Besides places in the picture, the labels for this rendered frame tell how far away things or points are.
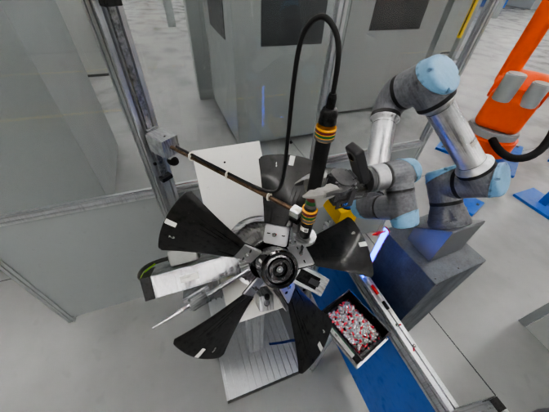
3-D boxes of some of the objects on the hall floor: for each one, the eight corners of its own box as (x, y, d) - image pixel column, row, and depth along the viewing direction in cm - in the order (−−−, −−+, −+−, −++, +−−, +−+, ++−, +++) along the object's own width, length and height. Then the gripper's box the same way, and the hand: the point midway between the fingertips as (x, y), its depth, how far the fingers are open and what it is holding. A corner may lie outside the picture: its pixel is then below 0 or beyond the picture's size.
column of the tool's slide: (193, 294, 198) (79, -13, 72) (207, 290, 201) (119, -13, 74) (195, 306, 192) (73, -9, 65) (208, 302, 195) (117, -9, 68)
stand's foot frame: (209, 305, 192) (207, 300, 187) (268, 287, 205) (268, 282, 199) (228, 404, 152) (227, 401, 146) (300, 373, 164) (301, 369, 158)
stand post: (247, 350, 172) (241, 279, 108) (261, 345, 175) (261, 274, 111) (249, 357, 169) (244, 289, 105) (262, 351, 172) (265, 283, 108)
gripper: (375, 206, 71) (305, 224, 65) (352, 181, 78) (287, 194, 72) (386, 181, 65) (310, 199, 59) (360, 156, 72) (290, 169, 66)
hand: (303, 186), depth 64 cm, fingers closed on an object, 4 cm apart
